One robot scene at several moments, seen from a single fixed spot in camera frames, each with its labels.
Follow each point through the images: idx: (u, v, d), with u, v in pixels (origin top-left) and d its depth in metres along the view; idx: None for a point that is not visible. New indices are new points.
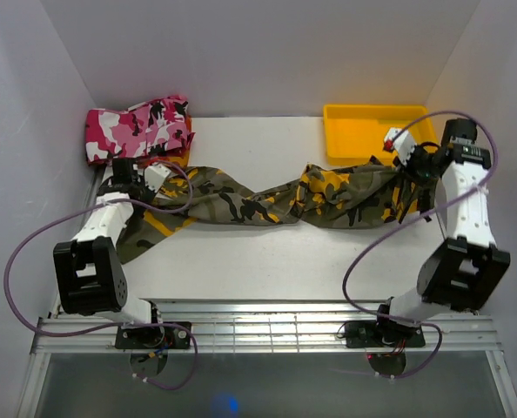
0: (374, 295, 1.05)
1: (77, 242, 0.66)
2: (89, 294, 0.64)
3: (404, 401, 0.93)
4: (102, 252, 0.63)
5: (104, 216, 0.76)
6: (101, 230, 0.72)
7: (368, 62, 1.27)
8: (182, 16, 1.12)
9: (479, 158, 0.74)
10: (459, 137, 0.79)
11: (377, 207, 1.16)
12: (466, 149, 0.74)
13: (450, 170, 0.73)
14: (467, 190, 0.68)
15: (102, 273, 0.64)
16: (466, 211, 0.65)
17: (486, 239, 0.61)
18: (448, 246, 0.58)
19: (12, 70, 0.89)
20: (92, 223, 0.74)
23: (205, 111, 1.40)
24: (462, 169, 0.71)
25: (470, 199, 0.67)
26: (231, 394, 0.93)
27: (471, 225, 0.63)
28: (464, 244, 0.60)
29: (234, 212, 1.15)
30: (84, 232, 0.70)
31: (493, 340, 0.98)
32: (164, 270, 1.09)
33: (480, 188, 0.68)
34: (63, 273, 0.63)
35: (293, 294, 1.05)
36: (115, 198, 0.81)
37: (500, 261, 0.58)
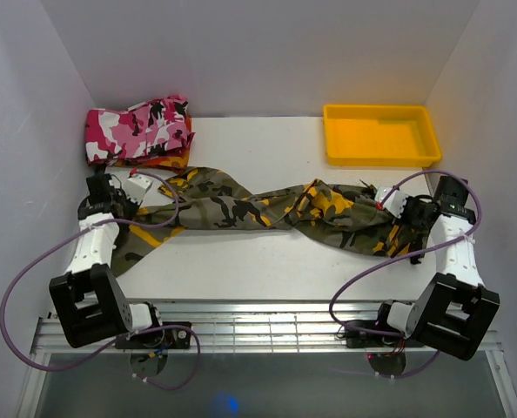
0: (374, 294, 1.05)
1: (73, 274, 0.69)
2: (91, 323, 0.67)
3: (403, 401, 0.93)
4: (100, 278, 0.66)
5: (93, 241, 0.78)
6: (94, 256, 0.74)
7: (368, 62, 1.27)
8: (183, 16, 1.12)
9: (465, 212, 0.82)
10: (450, 195, 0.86)
11: (372, 239, 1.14)
12: (453, 205, 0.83)
13: (438, 221, 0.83)
14: (455, 237, 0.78)
15: (104, 302, 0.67)
16: (455, 255, 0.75)
17: (475, 281, 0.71)
18: (438, 283, 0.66)
19: (12, 70, 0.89)
20: (83, 251, 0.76)
23: (205, 111, 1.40)
24: (449, 220, 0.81)
25: (458, 246, 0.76)
26: (232, 394, 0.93)
27: (460, 267, 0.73)
28: (453, 281, 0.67)
29: (226, 212, 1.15)
30: (79, 262, 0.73)
31: (493, 340, 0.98)
32: (164, 270, 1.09)
33: (466, 237, 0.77)
34: (63, 310, 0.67)
35: (293, 294, 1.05)
36: (101, 219, 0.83)
37: (491, 302, 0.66)
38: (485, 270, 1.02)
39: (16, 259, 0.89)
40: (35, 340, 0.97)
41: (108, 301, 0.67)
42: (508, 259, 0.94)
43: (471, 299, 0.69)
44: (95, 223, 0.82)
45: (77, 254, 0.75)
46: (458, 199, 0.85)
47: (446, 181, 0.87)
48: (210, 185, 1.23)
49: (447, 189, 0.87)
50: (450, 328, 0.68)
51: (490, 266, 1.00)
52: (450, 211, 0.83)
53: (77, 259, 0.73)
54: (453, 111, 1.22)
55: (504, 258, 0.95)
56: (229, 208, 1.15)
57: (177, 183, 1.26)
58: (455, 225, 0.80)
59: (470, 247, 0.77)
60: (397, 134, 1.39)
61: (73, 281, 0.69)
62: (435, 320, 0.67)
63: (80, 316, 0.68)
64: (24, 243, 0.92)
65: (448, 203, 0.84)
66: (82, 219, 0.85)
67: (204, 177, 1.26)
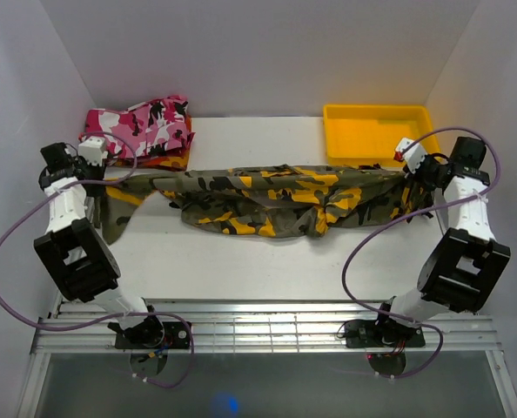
0: (373, 294, 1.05)
1: (54, 233, 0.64)
2: (84, 273, 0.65)
3: (403, 401, 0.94)
4: (84, 229, 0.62)
5: (66, 200, 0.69)
6: (71, 216, 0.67)
7: (368, 62, 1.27)
8: (183, 16, 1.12)
9: (479, 175, 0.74)
10: (464, 158, 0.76)
11: (386, 206, 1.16)
12: (467, 167, 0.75)
13: (452, 184, 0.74)
14: (467, 196, 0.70)
15: (92, 251, 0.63)
16: (468, 212, 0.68)
17: (487, 236, 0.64)
18: (451, 237, 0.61)
19: (12, 70, 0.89)
20: (56, 212, 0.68)
23: (206, 110, 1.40)
24: (464, 182, 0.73)
25: (470, 205, 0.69)
26: (231, 394, 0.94)
27: (473, 224, 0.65)
28: (465, 235, 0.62)
29: (202, 184, 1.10)
30: (55, 223, 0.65)
31: (493, 340, 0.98)
32: (164, 269, 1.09)
33: (480, 196, 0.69)
34: (51, 264, 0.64)
35: (292, 294, 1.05)
36: (68, 182, 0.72)
37: (502, 255, 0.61)
38: None
39: (16, 259, 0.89)
40: (35, 340, 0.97)
41: (97, 250, 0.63)
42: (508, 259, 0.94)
43: (482, 252, 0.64)
44: (63, 186, 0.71)
45: (53, 218, 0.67)
46: (475, 162, 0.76)
47: (463, 143, 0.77)
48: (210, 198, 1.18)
49: (463, 151, 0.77)
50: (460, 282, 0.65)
51: None
52: (464, 172, 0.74)
53: (55, 220, 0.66)
54: (453, 111, 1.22)
55: None
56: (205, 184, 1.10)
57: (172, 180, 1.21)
58: (469, 188, 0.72)
59: (484, 206, 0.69)
60: (398, 134, 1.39)
61: (58, 239, 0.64)
62: (446, 273, 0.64)
63: (70, 269, 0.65)
64: (24, 243, 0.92)
65: (461, 165, 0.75)
66: (45, 188, 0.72)
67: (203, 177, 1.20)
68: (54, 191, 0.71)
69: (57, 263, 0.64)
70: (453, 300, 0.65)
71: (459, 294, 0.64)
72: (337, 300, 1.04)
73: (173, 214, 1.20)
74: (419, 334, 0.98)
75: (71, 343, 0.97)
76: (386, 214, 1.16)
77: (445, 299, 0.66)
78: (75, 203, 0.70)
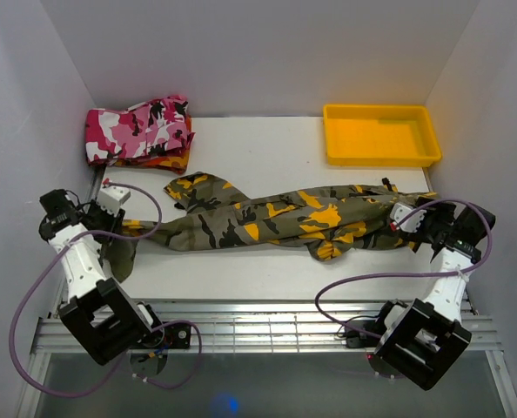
0: (374, 294, 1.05)
1: (79, 300, 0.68)
2: (116, 334, 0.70)
3: (402, 401, 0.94)
4: (112, 296, 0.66)
5: (82, 259, 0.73)
6: (92, 274, 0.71)
7: (368, 63, 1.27)
8: (183, 16, 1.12)
9: (471, 252, 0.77)
10: (464, 229, 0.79)
11: (392, 237, 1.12)
12: (460, 241, 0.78)
13: (439, 253, 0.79)
14: (449, 270, 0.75)
15: (121, 314, 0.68)
16: (442, 286, 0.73)
17: (453, 317, 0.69)
18: (412, 309, 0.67)
19: (13, 70, 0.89)
20: (73, 271, 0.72)
23: (206, 111, 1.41)
24: (450, 254, 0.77)
25: (449, 279, 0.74)
26: (231, 394, 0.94)
27: (441, 300, 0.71)
28: (429, 311, 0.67)
29: (213, 243, 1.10)
30: (76, 286, 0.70)
31: (493, 340, 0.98)
32: (164, 271, 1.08)
33: (460, 273, 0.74)
34: (83, 335, 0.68)
35: (292, 293, 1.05)
36: (78, 234, 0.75)
37: (461, 340, 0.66)
38: (486, 271, 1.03)
39: (17, 259, 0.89)
40: (35, 340, 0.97)
41: (125, 313, 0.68)
42: (508, 260, 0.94)
43: (445, 332, 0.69)
44: (71, 239, 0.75)
45: (72, 277, 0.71)
46: (475, 235, 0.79)
47: (468, 212, 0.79)
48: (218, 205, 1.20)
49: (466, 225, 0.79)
50: (416, 354, 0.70)
51: (492, 266, 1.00)
52: (455, 245, 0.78)
53: (76, 282, 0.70)
54: (452, 112, 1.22)
55: (504, 258, 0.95)
56: (216, 240, 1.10)
57: (184, 184, 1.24)
58: (453, 265, 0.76)
59: (460, 285, 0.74)
60: (397, 135, 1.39)
61: (83, 305, 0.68)
62: (403, 341, 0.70)
63: (102, 332, 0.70)
64: (25, 244, 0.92)
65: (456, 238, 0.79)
66: (49, 238, 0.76)
67: (209, 189, 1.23)
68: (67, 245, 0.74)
69: (89, 336, 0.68)
70: (406, 368, 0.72)
71: (412, 365, 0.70)
72: (337, 300, 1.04)
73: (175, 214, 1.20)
74: None
75: (71, 344, 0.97)
76: (388, 243, 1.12)
77: (398, 365, 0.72)
78: (90, 259, 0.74)
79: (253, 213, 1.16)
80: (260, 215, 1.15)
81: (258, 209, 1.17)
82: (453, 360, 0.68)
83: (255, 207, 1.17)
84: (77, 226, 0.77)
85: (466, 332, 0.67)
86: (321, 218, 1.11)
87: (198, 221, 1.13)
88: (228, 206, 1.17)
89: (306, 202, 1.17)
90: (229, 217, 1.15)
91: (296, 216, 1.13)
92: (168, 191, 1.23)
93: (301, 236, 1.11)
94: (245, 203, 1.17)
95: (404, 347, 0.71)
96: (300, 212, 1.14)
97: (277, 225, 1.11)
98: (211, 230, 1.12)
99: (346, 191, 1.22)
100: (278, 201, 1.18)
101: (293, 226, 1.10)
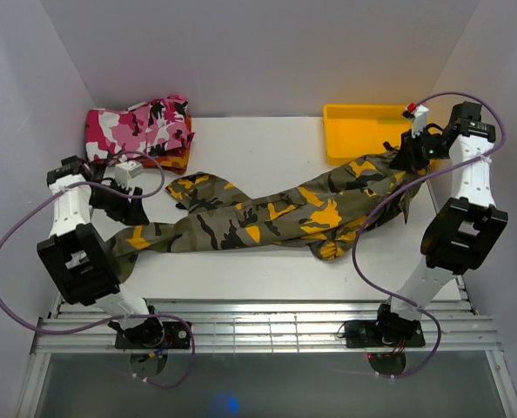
0: (375, 294, 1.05)
1: (59, 237, 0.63)
2: (88, 278, 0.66)
3: (402, 401, 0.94)
4: (87, 239, 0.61)
5: (71, 199, 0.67)
6: (76, 219, 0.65)
7: (368, 63, 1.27)
8: (182, 16, 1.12)
9: (485, 130, 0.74)
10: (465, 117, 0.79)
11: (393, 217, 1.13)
12: (473, 123, 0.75)
13: (457, 141, 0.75)
14: (472, 158, 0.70)
15: (96, 260, 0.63)
16: (470, 176, 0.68)
17: (486, 202, 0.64)
18: (452, 205, 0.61)
19: (12, 70, 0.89)
20: (61, 214, 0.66)
23: (206, 111, 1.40)
24: (468, 141, 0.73)
25: (473, 167, 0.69)
26: (232, 394, 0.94)
27: (473, 190, 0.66)
28: (466, 204, 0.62)
29: (215, 244, 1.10)
30: (59, 225, 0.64)
31: (493, 340, 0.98)
32: (164, 271, 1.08)
33: (483, 158, 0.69)
34: (55, 269, 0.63)
35: (292, 293, 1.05)
36: (73, 181, 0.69)
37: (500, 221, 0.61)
38: (485, 271, 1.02)
39: (17, 258, 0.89)
40: (35, 340, 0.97)
41: (98, 259, 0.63)
42: (507, 259, 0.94)
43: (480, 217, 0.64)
44: (68, 185, 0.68)
45: (57, 219, 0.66)
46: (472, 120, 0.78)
47: (461, 109, 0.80)
48: (218, 204, 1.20)
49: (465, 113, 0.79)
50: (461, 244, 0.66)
51: (492, 266, 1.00)
52: (469, 130, 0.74)
53: (60, 225, 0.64)
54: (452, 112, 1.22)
55: (503, 258, 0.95)
56: (218, 242, 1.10)
57: (184, 184, 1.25)
58: (473, 146, 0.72)
59: (486, 168, 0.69)
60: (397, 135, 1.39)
61: (62, 243, 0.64)
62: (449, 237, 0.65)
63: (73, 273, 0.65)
64: (25, 244, 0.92)
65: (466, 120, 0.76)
66: (49, 183, 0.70)
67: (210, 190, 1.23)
68: (58, 189, 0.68)
69: (57, 271, 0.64)
70: (447, 261, 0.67)
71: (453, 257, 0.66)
72: (337, 300, 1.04)
73: (175, 215, 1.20)
74: (419, 334, 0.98)
75: (71, 344, 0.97)
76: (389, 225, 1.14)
77: (437, 261, 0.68)
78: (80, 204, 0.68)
79: (254, 215, 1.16)
80: (262, 216, 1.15)
81: (258, 210, 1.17)
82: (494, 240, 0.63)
83: (257, 209, 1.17)
84: (77, 177, 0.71)
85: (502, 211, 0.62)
86: (321, 216, 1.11)
87: (198, 222, 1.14)
88: (227, 207, 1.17)
89: (305, 199, 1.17)
90: (230, 218, 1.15)
91: (296, 216, 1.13)
92: (169, 191, 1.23)
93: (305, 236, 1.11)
94: (245, 204, 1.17)
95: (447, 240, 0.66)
96: (300, 212, 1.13)
97: (278, 228, 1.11)
98: (212, 231, 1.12)
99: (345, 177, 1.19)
100: (279, 199, 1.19)
101: (293, 228, 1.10)
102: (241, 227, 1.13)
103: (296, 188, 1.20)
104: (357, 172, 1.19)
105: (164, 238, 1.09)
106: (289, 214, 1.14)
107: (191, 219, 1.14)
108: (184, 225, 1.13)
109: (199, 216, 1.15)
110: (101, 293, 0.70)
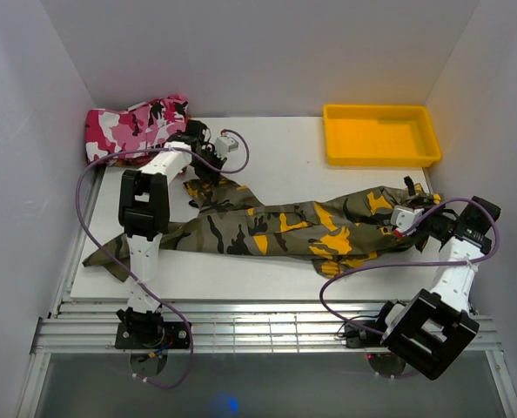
0: (376, 296, 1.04)
1: (141, 172, 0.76)
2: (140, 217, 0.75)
3: (402, 401, 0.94)
4: (159, 187, 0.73)
5: (166, 158, 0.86)
6: (160, 169, 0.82)
7: (368, 64, 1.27)
8: (182, 16, 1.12)
9: (481, 240, 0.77)
10: (473, 218, 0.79)
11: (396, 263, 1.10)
12: (470, 231, 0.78)
13: (448, 242, 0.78)
14: (457, 259, 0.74)
15: (156, 206, 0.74)
16: (449, 276, 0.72)
17: (459, 308, 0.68)
18: (419, 300, 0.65)
19: (12, 69, 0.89)
20: (156, 162, 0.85)
23: (206, 110, 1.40)
24: (459, 245, 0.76)
25: (457, 268, 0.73)
26: (232, 394, 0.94)
27: (449, 291, 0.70)
28: (436, 301, 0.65)
29: (221, 248, 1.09)
30: (148, 167, 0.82)
31: (493, 340, 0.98)
32: (164, 270, 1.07)
33: (468, 263, 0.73)
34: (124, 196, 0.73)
35: (292, 293, 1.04)
36: (181, 147, 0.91)
37: (469, 331, 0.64)
38: (484, 270, 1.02)
39: (17, 259, 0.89)
40: (35, 340, 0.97)
41: (158, 207, 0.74)
42: (506, 259, 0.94)
43: (452, 322, 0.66)
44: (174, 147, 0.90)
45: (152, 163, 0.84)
46: (484, 221, 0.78)
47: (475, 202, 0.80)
48: (229, 206, 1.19)
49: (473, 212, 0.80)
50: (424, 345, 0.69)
51: (490, 265, 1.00)
52: (464, 234, 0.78)
53: (150, 167, 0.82)
54: (452, 112, 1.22)
55: (502, 258, 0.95)
56: (224, 246, 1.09)
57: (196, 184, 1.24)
58: (461, 252, 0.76)
59: (468, 273, 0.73)
60: (397, 135, 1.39)
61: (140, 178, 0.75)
62: (410, 332, 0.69)
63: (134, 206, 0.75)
64: (24, 245, 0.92)
65: (464, 226, 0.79)
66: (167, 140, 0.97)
67: (223, 192, 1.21)
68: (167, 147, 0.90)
69: (124, 197, 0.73)
70: (412, 359, 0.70)
71: (419, 354, 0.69)
72: (339, 301, 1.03)
73: (174, 213, 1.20)
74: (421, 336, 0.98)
75: (71, 344, 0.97)
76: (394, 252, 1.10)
77: (404, 353, 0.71)
78: (171, 163, 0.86)
79: (265, 224, 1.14)
80: (271, 226, 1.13)
81: (270, 219, 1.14)
82: (460, 347, 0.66)
83: (267, 218, 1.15)
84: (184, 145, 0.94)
85: (473, 322, 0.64)
86: (332, 242, 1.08)
87: (207, 222, 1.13)
88: (238, 212, 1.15)
89: (319, 219, 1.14)
90: (239, 222, 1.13)
91: (306, 234, 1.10)
92: (187, 187, 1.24)
93: (313, 251, 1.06)
94: (258, 210, 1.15)
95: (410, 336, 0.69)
96: (311, 232, 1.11)
97: (286, 242, 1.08)
98: (220, 234, 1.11)
99: (363, 208, 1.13)
100: (292, 212, 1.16)
101: (301, 246, 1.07)
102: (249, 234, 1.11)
103: (312, 204, 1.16)
104: (372, 207, 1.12)
105: (171, 237, 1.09)
106: (298, 230, 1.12)
107: (201, 222, 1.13)
108: (192, 226, 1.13)
109: (209, 217, 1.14)
110: (137, 232, 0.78)
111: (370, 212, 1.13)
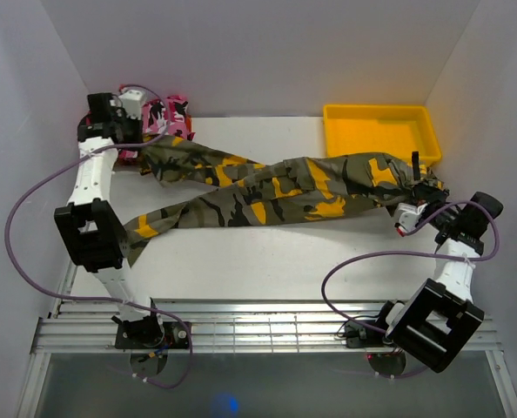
0: (376, 294, 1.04)
1: (76, 206, 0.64)
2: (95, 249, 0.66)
3: (401, 401, 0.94)
4: (102, 215, 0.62)
5: (94, 173, 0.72)
6: (94, 189, 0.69)
7: (368, 64, 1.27)
8: (182, 16, 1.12)
9: (474, 244, 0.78)
10: (473, 218, 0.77)
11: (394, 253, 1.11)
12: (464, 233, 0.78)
13: (446, 243, 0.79)
14: (456, 256, 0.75)
15: (106, 235, 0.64)
16: (451, 270, 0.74)
17: (464, 299, 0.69)
18: (426, 288, 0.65)
19: (13, 70, 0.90)
20: (83, 182, 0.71)
23: (206, 110, 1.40)
24: (455, 244, 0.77)
25: (456, 264, 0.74)
26: (231, 394, 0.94)
27: (453, 282, 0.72)
28: (442, 291, 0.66)
29: (222, 221, 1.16)
30: (77, 192, 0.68)
31: (493, 340, 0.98)
32: (164, 268, 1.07)
33: (466, 260, 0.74)
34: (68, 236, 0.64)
35: (292, 293, 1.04)
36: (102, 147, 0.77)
37: (474, 318, 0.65)
38: (484, 271, 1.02)
39: (17, 259, 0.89)
40: (35, 340, 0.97)
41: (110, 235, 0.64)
42: (506, 258, 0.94)
43: (456, 313, 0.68)
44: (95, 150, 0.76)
45: (78, 185, 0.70)
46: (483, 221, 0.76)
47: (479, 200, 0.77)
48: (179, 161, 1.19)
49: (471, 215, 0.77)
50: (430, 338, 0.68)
51: (491, 265, 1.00)
52: (459, 235, 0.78)
53: (78, 191, 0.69)
54: (452, 112, 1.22)
55: (502, 258, 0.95)
56: (224, 220, 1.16)
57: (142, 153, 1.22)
58: (459, 251, 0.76)
59: (469, 271, 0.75)
60: (397, 135, 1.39)
61: (76, 212, 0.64)
62: (416, 323, 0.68)
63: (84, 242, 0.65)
64: (24, 245, 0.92)
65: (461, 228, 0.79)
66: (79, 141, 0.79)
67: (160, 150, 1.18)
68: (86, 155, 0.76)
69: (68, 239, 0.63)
70: (419, 353, 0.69)
71: (425, 348, 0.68)
72: (339, 301, 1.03)
73: None
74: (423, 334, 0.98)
75: (71, 344, 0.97)
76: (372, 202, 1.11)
77: (408, 347, 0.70)
78: (101, 176, 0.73)
79: (259, 192, 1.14)
80: (267, 195, 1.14)
81: (264, 188, 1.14)
82: (465, 338, 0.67)
83: (260, 186, 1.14)
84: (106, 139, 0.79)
85: (478, 310, 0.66)
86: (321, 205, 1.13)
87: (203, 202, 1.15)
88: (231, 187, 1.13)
89: (313, 182, 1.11)
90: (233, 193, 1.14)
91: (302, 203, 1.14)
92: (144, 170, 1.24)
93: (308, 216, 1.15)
94: (248, 181, 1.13)
95: (416, 328, 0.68)
96: (307, 199, 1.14)
97: (283, 212, 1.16)
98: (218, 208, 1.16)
99: (360, 169, 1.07)
100: (283, 177, 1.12)
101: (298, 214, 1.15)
102: (246, 204, 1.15)
103: (305, 165, 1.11)
104: (374, 178, 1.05)
105: (172, 219, 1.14)
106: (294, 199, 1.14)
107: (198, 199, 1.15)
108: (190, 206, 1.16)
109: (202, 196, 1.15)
110: (102, 263, 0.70)
111: (371, 182, 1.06)
